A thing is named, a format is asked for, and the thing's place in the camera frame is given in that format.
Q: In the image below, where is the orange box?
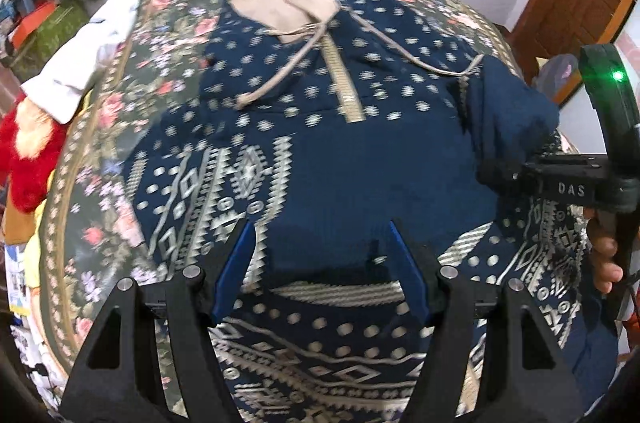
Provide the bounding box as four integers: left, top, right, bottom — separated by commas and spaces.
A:
12, 0, 57, 50

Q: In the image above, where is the printed paper stack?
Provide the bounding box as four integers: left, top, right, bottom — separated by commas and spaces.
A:
4, 243, 68, 406

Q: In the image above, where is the green fabric box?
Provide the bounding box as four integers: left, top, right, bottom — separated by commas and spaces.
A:
10, 0, 92, 80

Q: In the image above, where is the navy patterned hoodie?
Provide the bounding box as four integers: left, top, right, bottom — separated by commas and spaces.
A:
122, 0, 621, 423

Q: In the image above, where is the white cloth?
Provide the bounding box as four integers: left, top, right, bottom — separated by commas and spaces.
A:
22, 0, 147, 124

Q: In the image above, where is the person's right hand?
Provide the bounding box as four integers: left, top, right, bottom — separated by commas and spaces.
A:
586, 208, 624, 295

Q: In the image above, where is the yellow cloth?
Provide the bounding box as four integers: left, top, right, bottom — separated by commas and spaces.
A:
22, 170, 58, 284

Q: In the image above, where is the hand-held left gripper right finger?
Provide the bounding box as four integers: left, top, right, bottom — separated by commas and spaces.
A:
389, 219, 587, 423

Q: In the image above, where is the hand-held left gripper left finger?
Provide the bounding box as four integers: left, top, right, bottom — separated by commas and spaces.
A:
59, 218, 258, 423

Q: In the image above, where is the green floral bedspread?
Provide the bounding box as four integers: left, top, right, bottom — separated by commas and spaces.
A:
37, 0, 581, 423

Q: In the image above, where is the red plush toy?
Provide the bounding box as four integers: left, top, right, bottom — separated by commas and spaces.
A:
0, 92, 68, 215

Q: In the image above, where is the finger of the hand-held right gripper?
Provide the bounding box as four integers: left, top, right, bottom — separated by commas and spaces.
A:
510, 159, 541, 188

